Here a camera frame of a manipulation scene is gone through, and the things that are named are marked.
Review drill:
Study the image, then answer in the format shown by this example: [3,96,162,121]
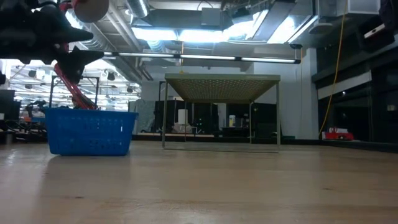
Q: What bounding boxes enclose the grey ceiling box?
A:
[201,7,222,27]

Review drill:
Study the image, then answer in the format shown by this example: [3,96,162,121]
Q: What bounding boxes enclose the silver ventilation duct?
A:
[124,0,150,19]

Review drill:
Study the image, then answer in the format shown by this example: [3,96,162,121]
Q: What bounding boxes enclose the white cylinder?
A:
[177,108,189,125]

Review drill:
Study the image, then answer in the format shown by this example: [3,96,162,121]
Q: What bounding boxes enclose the white ceiling vent unit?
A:
[317,0,382,17]

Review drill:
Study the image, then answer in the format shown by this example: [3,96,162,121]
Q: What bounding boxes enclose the blue plastic basket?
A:
[44,107,139,157]

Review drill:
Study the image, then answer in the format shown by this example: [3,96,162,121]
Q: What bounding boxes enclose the red toy box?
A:
[322,126,355,141]

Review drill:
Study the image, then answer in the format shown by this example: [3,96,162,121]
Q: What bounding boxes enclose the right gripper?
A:
[357,0,398,54]

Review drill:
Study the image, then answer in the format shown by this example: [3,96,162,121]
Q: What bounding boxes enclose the black monitor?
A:
[0,89,22,121]

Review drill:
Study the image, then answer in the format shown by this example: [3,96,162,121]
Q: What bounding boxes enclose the yellow cable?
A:
[317,0,348,139]

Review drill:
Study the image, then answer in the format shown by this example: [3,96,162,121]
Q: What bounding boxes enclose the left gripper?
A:
[0,0,105,85]

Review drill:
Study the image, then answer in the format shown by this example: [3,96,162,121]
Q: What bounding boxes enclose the red desk lamp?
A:
[53,0,110,110]

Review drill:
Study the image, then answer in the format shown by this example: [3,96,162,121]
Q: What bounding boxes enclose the long ceiling light bar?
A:
[102,50,302,65]

